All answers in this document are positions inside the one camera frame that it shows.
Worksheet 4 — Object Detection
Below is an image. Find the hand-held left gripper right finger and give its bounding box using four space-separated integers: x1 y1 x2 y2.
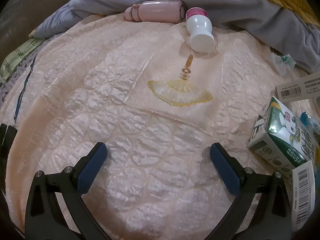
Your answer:
209 142 293 240

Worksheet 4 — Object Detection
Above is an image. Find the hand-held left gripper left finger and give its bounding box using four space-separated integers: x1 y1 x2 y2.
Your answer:
25 142 110 240

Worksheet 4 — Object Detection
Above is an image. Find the white plastic bottle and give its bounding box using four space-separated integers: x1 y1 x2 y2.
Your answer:
185 7 216 52

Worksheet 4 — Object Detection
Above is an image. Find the green cartoon milk carton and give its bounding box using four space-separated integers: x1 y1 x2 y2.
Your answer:
247 96 320 175

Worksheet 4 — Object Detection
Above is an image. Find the peach embossed towel blanket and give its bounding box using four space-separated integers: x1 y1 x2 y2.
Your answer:
0 12 320 240

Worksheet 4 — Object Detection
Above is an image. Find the white barcode label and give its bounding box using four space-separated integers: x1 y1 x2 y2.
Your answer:
292 160 318 233

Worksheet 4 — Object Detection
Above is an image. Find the blue crumpled wrapper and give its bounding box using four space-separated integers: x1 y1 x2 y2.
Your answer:
300 112 320 130

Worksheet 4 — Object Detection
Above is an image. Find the white barcode carton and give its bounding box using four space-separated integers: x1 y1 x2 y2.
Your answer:
275 72 320 103

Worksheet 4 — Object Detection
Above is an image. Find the purple floral bed sheet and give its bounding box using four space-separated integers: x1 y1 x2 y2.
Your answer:
0 35 58 120

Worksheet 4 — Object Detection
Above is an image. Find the crumpled clear plastic wrapper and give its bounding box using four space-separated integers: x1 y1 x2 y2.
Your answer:
266 52 297 77

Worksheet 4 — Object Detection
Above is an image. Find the green plaid cloth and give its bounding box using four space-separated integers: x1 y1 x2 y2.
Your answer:
0 39 43 80

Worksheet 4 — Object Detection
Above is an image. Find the grey fleece blanket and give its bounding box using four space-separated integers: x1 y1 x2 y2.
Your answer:
32 0 320 73

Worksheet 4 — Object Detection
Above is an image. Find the pink insulated bottle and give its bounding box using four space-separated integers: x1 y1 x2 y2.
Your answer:
124 1 186 24

